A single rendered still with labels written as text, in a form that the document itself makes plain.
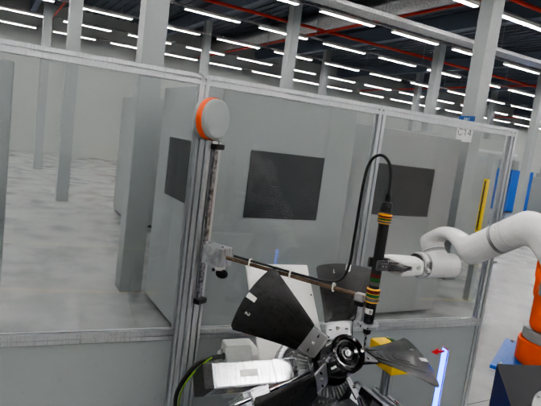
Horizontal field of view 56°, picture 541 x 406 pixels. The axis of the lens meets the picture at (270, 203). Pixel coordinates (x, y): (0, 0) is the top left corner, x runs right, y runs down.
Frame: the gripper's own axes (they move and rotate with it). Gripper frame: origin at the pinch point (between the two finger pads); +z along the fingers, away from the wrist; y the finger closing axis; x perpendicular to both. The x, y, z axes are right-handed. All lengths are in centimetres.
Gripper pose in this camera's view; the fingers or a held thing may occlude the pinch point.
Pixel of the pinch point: (377, 263)
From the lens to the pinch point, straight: 166.0
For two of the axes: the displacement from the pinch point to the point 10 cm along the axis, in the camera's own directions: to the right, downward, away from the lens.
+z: -9.1, -0.7, -4.2
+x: 1.3, -9.8, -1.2
